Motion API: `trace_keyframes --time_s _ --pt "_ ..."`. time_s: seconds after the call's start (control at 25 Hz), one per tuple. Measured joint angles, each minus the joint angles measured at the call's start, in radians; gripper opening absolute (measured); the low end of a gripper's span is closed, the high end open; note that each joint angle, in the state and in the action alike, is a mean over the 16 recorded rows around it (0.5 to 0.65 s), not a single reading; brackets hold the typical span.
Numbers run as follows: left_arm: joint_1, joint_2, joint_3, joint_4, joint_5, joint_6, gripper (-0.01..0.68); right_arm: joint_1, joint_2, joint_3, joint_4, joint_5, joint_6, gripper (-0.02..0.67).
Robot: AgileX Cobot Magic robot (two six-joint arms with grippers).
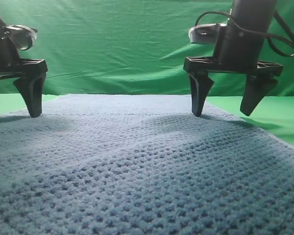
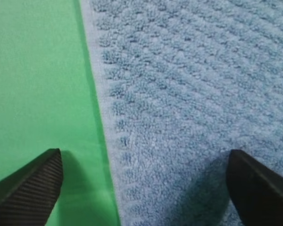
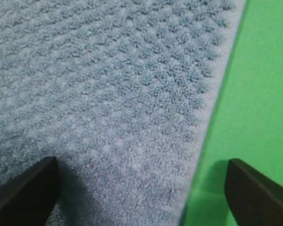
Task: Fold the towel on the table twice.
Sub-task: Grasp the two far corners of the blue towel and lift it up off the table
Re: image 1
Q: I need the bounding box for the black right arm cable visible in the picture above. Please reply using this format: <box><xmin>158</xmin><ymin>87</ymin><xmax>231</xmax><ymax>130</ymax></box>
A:
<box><xmin>194</xmin><ymin>9</ymin><xmax>294</xmax><ymax>57</ymax></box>

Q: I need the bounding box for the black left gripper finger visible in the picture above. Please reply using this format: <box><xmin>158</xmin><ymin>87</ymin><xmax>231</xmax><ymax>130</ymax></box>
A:
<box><xmin>13</xmin><ymin>73</ymin><xmax>46</xmax><ymax>118</ymax></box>

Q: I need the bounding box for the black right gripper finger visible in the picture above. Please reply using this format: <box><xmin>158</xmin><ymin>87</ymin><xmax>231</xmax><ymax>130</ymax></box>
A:
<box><xmin>188</xmin><ymin>71</ymin><xmax>214</xmax><ymax>117</ymax></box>
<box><xmin>240</xmin><ymin>74</ymin><xmax>278</xmax><ymax>116</ymax></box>

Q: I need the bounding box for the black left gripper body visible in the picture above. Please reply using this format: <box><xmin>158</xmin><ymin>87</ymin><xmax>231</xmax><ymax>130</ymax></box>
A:
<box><xmin>0</xmin><ymin>17</ymin><xmax>48</xmax><ymax>79</ymax></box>

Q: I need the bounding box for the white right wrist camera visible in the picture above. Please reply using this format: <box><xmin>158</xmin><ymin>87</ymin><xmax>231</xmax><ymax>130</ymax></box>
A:
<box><xmin>188</xmin><ymin>23</ymin><xmax>226</xmax><ymax>45</ymax></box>

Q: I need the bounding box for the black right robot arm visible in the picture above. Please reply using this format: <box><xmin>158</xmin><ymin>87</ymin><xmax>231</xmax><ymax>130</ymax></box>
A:
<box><xmin>183</xmin><ymin>0</ymin><xmax>283</xmax><ymax>117</ymax></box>

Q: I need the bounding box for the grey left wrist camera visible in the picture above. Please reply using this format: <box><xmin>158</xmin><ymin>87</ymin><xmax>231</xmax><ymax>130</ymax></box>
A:
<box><xmin>4</xmin><ymin>24</ymin><xmax>38</xmax><ymax>50</ymax></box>

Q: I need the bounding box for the blue waffle-weave towel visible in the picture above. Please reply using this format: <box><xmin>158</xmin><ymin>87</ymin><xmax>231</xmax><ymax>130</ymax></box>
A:
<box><xmin>0</xmin><ymin>95</ymin><xmax>294</xmax><ymax>235</ymax></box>

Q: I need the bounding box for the green backdrop cloth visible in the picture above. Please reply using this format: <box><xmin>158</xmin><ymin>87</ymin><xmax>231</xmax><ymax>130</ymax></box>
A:
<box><xmin>0</xmin><ymin>0</ymin><xmax>294</xmax><ymax>98</ymax></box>

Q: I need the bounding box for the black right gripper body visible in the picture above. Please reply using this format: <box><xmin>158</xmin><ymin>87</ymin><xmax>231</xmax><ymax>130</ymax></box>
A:
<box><xmin>183</xmin><ymin>25</ymin><xmax>283</xmax><ymax>76</ymax></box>

